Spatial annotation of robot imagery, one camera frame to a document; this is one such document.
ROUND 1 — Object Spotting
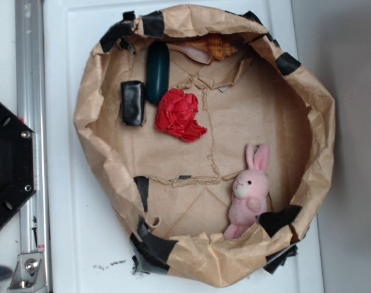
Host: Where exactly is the metal corner bracket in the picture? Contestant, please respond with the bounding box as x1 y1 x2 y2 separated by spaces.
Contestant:
7 252 48 292

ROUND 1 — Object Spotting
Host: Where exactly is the aluminium extrusion rail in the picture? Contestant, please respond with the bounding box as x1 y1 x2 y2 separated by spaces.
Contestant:
15 1 52 292

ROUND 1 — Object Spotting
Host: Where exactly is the orange conch seashell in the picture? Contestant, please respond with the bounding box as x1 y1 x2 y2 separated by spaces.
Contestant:
167 34 238 65

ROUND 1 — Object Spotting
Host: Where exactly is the brown paper bag tray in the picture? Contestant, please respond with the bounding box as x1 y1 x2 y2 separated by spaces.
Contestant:
74 4 336 288

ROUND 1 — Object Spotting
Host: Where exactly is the red paper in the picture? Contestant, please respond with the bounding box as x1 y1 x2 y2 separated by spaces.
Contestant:
154 89 207 142

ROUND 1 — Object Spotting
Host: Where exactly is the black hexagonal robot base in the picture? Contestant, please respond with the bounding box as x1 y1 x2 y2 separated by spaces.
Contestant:
0 102 35 230

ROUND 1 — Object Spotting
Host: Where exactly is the pink plush bunny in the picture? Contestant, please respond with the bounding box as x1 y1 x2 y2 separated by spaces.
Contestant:
223 143 270 240

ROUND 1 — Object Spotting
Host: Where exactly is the black rectangular block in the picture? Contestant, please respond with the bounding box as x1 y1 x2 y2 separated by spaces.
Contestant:
121 81 145 126

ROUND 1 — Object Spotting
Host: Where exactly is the dark green oval object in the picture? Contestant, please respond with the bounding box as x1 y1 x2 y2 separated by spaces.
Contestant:
146 42 170 105

